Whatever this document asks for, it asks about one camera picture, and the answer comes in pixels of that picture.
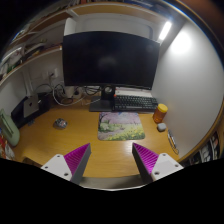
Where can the green desktop device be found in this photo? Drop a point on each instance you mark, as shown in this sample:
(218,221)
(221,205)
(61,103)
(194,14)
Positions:
(9,129)

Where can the silver mac mini computer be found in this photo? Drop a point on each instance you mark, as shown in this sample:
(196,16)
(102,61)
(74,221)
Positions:
(31,106)

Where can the pen on desk edge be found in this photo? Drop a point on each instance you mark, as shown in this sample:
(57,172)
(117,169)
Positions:
(172,142)

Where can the wooden wall shelf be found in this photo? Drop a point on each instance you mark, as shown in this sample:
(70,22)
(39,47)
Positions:
(45,34)

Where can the black computer monitor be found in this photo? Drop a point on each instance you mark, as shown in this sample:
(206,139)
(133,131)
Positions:
(99,58)

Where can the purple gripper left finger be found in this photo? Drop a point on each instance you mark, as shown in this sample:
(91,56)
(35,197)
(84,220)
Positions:
(70,166)

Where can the small dark computer mouse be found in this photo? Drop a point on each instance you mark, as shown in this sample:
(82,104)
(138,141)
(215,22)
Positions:
(60,124)

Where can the orange pill bottle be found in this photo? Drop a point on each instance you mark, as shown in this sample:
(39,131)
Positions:
(160,113)

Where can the black mechanical keyboard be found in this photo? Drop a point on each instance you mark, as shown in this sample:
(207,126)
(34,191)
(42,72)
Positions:
(134,103)

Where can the black monitor stand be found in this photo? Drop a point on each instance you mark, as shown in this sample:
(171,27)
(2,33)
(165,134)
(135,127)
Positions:
(104,102)

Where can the LED light bar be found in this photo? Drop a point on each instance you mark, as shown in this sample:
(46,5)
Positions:
(165,30)

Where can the white earbuds case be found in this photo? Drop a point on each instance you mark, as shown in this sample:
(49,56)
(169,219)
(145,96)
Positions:
(161,127)

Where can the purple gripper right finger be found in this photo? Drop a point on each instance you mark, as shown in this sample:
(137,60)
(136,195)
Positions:
(153,166)

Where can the cherry blossom mouse pad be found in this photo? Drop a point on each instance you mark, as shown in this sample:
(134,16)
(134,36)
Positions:
(120,126)

